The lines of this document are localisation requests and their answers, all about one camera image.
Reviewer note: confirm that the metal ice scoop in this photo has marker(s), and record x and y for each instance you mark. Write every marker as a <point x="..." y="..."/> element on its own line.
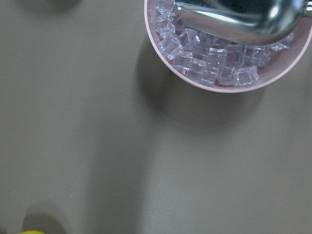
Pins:
<point x="249" y="22"/>

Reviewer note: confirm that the yellow lemon near bowl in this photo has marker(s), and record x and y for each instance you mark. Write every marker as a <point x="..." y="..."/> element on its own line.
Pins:
<point x="32" y="232"/>

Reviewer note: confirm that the pink bowl of ice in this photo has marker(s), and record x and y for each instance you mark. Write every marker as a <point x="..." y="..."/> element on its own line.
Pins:
<point x="279" y="66"/>

